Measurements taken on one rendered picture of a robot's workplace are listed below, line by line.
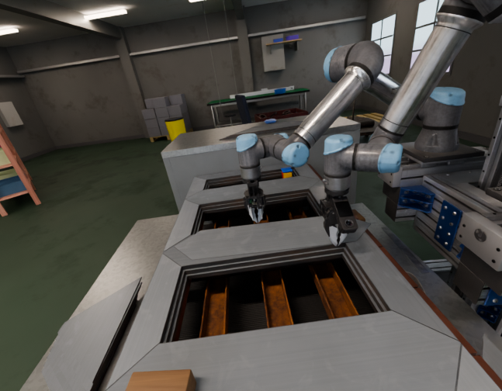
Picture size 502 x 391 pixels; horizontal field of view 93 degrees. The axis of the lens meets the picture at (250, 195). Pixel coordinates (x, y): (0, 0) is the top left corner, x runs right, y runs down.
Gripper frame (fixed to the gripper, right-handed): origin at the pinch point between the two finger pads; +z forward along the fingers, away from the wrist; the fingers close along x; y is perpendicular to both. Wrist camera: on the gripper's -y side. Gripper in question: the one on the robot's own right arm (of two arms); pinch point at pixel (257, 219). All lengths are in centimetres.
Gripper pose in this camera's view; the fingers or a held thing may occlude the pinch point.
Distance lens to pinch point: 100.4
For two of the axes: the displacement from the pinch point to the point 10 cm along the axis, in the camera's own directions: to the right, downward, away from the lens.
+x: 9.9, -1.4, 0.0
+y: 0.6, 4.3, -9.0
